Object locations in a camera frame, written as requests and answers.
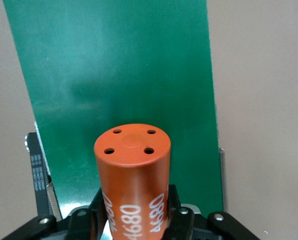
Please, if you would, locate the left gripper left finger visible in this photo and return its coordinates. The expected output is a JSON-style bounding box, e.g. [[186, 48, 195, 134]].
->
[[1, 187, 107, 240]]

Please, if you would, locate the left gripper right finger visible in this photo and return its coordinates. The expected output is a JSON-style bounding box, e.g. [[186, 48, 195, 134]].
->
[[162, 184, 261, 240]]

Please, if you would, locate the orange cylinder marked 4680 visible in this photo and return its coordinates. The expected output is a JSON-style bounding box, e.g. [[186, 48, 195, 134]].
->
[[93, 123, 171, 240]]

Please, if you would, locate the green belt conveyor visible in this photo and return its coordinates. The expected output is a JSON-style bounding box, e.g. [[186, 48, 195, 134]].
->
[[2, 0, 229, 221]]

